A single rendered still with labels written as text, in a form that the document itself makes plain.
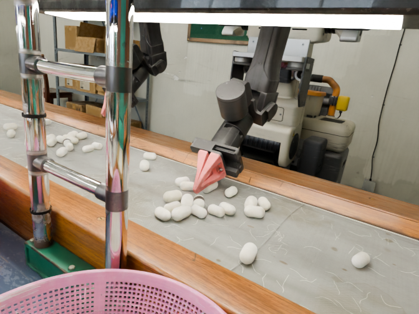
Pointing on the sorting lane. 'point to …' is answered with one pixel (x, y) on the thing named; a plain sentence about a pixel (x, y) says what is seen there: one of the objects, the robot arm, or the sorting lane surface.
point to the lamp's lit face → (361, 22)
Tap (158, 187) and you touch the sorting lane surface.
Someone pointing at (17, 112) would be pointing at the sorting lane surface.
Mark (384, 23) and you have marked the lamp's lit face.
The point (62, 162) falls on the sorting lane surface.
